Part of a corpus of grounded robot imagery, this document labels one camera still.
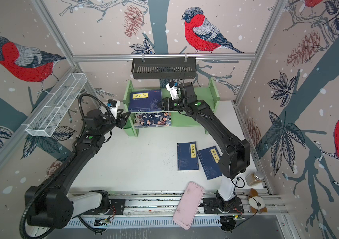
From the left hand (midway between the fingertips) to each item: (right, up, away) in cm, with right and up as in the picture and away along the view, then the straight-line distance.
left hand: (124, 110), depth 77 cm
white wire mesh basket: (-37, -6, -6) cm, 38 cm away
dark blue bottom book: (+10, +5, +5) cm, 12 cm away
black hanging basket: (+7, +32, +30) cm, 44 cm away
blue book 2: (+49, -29, +14) cm, 59 cm away
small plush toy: (+67, -46, -5) cm, 81 cm away
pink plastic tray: (+33, -48, -5) cm, 58 cm away
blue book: (+34, -30, +13) cm, 47 cm away
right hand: (+18, +2, +1) cm, 18 cm away
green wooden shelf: (+48, +9, +11) cm, 50 cm away
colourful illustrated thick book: (+13, -6, +15) cm, 21 cm away
